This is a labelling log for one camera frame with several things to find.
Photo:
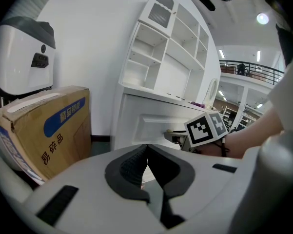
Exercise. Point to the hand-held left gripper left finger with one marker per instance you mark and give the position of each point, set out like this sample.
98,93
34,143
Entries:
87,174

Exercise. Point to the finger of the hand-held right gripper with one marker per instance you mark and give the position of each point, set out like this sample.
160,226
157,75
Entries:
176,136

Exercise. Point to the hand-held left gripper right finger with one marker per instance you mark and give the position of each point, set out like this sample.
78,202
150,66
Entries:
209,179

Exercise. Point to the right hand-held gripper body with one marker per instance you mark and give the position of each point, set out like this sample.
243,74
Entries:
200,130

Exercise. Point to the large white drawer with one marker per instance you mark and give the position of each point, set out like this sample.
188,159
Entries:
156,128

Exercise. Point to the person's right forearm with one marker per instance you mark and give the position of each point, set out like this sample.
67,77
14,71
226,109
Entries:
248,135

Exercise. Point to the white shelf desk unit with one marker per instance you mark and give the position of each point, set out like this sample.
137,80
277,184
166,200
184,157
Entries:
175,74

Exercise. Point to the purple object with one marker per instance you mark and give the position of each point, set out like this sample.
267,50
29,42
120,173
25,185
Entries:
197,104

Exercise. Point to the black wrist band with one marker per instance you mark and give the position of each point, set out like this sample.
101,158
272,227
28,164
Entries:
223,145

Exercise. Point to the oval vanity mirror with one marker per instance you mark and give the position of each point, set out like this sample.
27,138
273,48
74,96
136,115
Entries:
213,91

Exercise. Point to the brown cardboard box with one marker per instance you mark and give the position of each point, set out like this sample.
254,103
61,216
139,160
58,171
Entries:
39,140

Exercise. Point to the ceiling strip light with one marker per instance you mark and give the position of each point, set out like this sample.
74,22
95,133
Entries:
221,53
258,56

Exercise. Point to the black balcony railing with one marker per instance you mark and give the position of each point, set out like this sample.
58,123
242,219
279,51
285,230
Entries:
275,78

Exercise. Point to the person's black star-print shirt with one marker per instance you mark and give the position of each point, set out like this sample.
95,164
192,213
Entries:
285,45

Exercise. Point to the white arched cabinet door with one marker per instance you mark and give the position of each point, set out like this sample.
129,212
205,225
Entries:
161,11

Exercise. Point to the round ceiling light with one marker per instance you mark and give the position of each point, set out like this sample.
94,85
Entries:
262,18

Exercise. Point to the white machine with black trim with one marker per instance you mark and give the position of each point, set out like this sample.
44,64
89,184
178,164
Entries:
19,64

